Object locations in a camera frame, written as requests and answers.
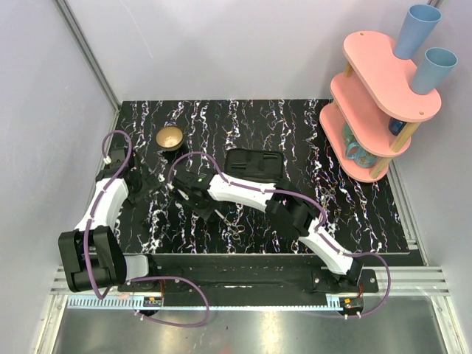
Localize black zip tool case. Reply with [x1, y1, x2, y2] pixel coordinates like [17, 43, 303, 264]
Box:
[224, 148, 285, 183]

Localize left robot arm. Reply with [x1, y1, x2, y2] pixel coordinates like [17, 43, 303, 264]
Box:
[58, 147, 162, 293]

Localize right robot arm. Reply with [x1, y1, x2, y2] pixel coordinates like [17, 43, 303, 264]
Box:
[167, 171, 363, 293]

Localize silver scissors near centre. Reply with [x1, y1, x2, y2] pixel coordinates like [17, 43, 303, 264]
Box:
[215, 209, 246, 240]

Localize silver scissors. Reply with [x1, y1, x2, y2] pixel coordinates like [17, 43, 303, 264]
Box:
[319, 187, 336, 200]
[215, 209, 246, 240]

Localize bronze bowl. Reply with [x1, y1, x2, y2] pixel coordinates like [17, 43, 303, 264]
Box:
[156, 126, 184, 151]

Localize silver scissors on right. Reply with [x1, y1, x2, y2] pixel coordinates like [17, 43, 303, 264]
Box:
[319, 187, 336, 200]

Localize teal patterned mug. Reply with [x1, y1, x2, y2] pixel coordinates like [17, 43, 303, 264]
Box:
[341, 123, 378, 168]

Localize pink three-tier shelf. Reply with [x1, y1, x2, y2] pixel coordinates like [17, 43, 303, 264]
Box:
[319, 30, 442, 183]

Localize dark blue cup on shelf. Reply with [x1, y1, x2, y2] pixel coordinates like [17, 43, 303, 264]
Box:
[388, 117, 406, 136]

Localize blue cup lower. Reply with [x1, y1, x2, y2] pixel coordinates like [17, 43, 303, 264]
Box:
[409, 47, 458, 95]

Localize blue cup upper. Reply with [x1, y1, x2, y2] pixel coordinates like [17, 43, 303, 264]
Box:
[393, 4, 442, 60]

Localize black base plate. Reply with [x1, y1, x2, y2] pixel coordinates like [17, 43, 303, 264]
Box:
[117, 253, 381, 294]

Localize aluminium rail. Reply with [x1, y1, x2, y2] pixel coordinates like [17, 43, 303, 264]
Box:
[50, 265, 451, 296]

